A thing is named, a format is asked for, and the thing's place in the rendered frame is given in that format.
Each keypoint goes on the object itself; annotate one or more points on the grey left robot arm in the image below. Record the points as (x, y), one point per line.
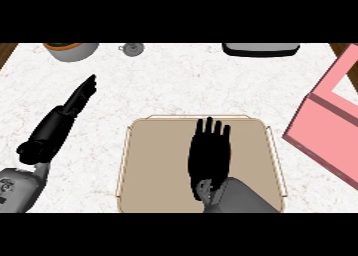
(17, 190)

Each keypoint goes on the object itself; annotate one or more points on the black and grey appliance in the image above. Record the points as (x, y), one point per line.
(260, 49)

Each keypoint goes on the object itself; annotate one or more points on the pink cardboard box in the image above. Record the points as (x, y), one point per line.
(334, 133)

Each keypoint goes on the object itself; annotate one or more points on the grey pot with orange rim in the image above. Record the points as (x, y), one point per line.
(71, 51)

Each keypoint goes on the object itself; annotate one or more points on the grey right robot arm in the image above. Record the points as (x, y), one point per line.
(241, 198)

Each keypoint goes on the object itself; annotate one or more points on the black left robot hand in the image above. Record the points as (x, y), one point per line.
(53, 128)

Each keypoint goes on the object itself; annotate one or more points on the small grey lid with knob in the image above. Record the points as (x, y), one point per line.
(132, 49)

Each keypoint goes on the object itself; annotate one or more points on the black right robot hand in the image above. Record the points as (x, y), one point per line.
(208, 156)

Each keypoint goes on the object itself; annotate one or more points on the beige tray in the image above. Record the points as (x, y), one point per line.
(157, 166)

